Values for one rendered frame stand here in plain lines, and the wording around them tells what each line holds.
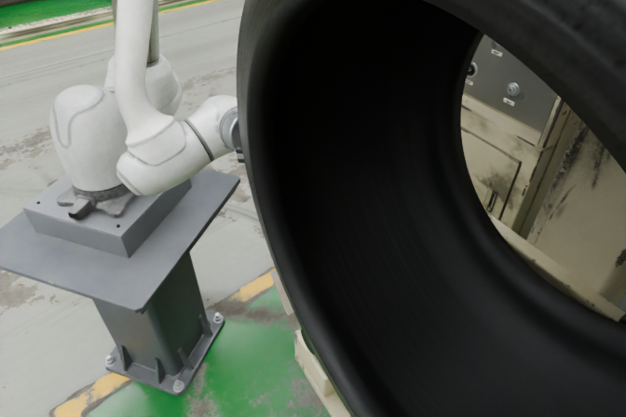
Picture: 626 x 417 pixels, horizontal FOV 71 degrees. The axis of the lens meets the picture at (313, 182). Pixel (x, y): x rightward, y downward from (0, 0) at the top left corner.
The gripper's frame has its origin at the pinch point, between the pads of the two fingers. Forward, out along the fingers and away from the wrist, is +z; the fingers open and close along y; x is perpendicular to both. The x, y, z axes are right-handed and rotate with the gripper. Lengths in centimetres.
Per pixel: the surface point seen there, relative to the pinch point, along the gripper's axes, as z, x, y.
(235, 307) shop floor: -82, 88, 2
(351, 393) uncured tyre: 26.1, 14.4, -12.0
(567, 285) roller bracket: 27.9, 18.3, 24.5
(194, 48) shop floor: -334, 23, 81
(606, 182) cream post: 29.3, 2.0, 26.7
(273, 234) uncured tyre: 13.1, 0.2, -12.4
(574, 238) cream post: 26.5, 12.0, 26.8
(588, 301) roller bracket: 30.9, 19.1, 24.5
